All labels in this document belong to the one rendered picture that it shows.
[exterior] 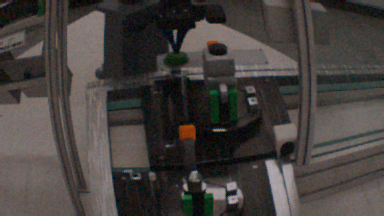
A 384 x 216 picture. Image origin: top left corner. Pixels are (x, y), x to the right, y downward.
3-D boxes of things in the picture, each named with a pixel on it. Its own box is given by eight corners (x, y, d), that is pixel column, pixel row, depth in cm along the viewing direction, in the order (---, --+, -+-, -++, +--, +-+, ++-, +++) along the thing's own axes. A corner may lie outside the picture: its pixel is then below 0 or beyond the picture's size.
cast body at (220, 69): (203, 76, 125) (200, 38, 121) (230, 74, 125) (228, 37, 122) (210, 104, 118) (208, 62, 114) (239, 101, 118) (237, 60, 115)
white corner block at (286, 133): (270, 146, 121) (272, 125, 119) (293, 141, 121) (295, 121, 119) (274, 161, 117) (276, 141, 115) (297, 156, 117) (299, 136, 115)
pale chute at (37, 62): (27, 98, 131) (29, 78, 132) (70, 96, 130) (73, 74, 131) (-3, 63, 104) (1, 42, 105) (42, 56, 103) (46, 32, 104)
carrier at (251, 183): (113, 180, 114) (101, 114, 107) (264, 168, 115) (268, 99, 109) (128, 261, 93) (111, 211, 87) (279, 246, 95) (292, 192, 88)
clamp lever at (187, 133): (183, 178, 107) (178, 125, 106) (198, 176, 107) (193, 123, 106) (185, 184, 104) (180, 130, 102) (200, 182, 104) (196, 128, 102)
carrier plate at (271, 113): (140, 95, 136) (140, 84, 135) (274, 84, 138) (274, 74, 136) (151, 175, 116) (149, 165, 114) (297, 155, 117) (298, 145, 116)
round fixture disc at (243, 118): (171, 97, 131) (170, 86, 130) (255, 90, 132) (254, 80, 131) (179, 145, 119) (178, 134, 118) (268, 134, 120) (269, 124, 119)
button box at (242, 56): (157, 81, 150) (156, 53, 147) (264, 73, 151) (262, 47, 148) (159, 100, 144) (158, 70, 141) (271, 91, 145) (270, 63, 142)
